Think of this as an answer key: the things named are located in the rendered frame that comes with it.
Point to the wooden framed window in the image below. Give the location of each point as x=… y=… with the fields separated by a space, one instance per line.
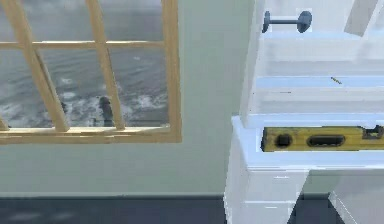
x=171 y=66

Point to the white shelf desk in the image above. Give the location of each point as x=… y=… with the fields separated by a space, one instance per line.
x=266 y=180

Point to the yellow spirit level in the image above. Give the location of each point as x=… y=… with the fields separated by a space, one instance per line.
x=300 y=140

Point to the small brown pencil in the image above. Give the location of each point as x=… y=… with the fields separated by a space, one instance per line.
x=336 y=80

